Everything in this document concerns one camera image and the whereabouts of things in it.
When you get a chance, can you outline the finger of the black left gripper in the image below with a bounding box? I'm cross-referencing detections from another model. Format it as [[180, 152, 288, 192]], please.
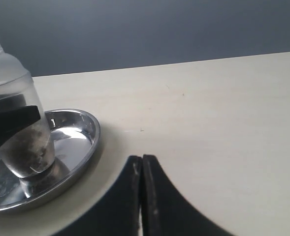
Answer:
[[0, 105, 41, 147]]

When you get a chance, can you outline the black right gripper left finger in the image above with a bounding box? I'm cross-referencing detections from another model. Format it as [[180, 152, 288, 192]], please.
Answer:
[[55, 156, 142, 236]]

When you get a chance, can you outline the clear plastic shaker bottle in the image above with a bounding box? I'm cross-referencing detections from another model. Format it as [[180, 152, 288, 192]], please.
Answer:
[[0, 44, 55, 178]]

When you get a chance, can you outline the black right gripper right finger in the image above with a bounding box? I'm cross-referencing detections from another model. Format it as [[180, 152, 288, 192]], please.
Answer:
[[141, 155, 231, 236]]

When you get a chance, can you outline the round stainless steel plate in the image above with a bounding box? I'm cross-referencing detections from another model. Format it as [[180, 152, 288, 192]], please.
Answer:
[[0, 109, 101, 213]]

